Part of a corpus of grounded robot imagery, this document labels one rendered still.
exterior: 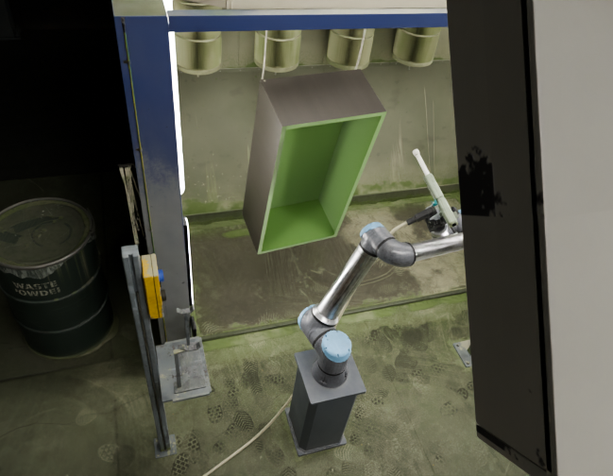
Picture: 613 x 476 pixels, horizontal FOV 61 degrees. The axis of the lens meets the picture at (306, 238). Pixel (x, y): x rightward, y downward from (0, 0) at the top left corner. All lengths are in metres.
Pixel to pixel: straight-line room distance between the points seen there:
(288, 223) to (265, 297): 0.57
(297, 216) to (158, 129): 1.80
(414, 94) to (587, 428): 4.51
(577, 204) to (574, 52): 0.09
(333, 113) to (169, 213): 0.98
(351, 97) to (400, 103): 1.88
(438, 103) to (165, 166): 3.14
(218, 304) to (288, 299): 0.51
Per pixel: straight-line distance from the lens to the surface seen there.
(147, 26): 2.03
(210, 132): 4.25
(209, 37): 3.75
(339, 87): 2.95
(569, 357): 0.38
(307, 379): 2.81
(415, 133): 4.84
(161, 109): 2.18
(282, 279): 3.99
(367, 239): 2.44
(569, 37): 0.37
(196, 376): 2.62
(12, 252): 3.23
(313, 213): 3.84
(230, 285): 3.93
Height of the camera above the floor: 3.05
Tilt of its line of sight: 44 degrees down
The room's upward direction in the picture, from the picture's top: 9 degrees clockwise
